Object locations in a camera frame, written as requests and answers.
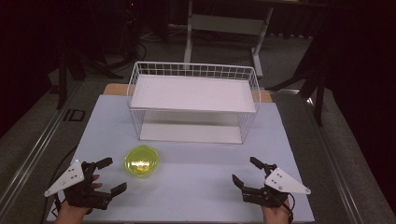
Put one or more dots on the metal floor rail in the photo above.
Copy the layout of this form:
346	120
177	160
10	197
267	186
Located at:
34	152
336	161

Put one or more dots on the pale blue table mat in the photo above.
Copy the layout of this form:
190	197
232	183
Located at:
193	180

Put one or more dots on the person's right hand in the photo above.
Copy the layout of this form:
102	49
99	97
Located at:
276	216

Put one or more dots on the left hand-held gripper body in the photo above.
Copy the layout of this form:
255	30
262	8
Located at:
73	179

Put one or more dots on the person's left hand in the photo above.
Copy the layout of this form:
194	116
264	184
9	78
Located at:
72	214

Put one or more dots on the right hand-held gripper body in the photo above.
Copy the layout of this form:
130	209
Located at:
281	183

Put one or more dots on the yellow-green plastic bowl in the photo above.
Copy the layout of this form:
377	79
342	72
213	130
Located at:
141	161

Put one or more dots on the white metal desk frame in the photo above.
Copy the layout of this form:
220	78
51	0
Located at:
227	25

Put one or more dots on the black metal stand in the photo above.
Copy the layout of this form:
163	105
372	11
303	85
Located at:
62	81
314	84

